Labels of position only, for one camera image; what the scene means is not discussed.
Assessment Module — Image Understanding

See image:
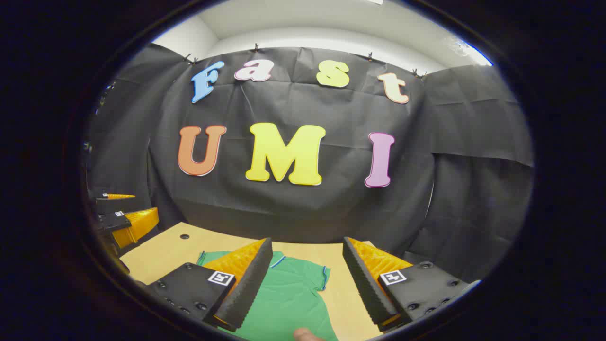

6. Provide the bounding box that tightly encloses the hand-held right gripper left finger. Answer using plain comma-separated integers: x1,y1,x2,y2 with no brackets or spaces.
144,237,274,332

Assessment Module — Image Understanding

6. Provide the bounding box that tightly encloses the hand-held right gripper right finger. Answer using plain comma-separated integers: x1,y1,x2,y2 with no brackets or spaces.
342,236,474,333

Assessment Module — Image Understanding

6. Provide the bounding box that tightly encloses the green T-shirt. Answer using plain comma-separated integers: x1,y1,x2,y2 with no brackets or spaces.
196,250,339,341

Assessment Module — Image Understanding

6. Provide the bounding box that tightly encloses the black backdrop cloth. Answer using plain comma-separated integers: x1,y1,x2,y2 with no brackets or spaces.
85,43,535,285

